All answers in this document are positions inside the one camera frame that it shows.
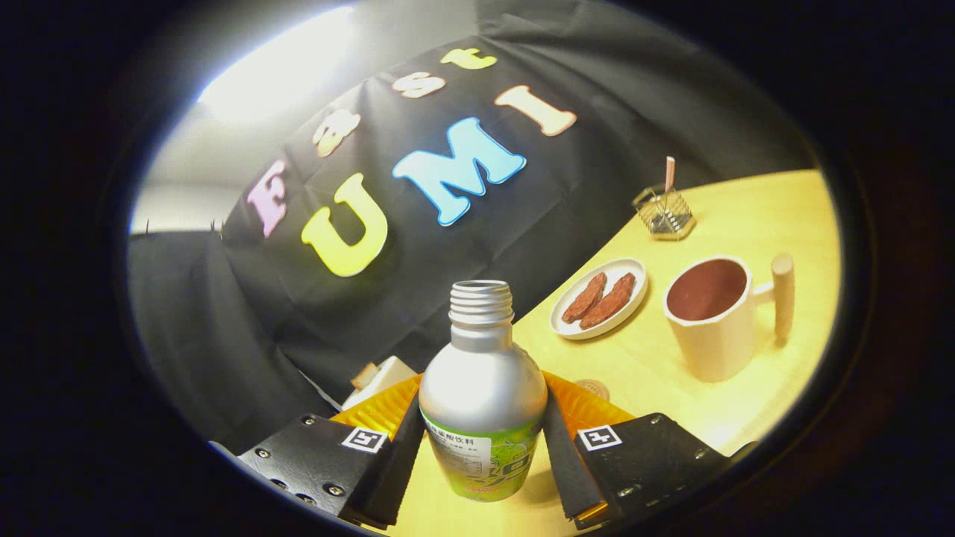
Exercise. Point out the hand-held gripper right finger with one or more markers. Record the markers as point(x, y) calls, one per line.
point(571, 470)

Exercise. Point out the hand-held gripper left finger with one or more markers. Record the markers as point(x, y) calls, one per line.
point(392, 477)

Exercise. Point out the round wooden coaster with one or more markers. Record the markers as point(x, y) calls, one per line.
point(595, 388)

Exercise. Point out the silver bottle with green label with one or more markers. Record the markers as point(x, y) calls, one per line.
point(481, 388)

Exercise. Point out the white toaster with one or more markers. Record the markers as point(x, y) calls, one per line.
point(388, 377)

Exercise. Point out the toast slice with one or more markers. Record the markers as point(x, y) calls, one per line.
point(364, 376)

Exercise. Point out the black backdrop cloth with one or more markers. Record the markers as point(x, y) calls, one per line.
point(298, 335)

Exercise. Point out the brown meat piece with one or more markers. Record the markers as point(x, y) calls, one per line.
point(586, 298)
point(610, 302)

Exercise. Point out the white oval plate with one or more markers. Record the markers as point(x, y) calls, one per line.
point(630, 268)

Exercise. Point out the light wooden table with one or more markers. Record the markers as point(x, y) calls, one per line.
point(746, 224)

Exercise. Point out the striped straw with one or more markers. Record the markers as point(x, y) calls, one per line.
point(669, 173)

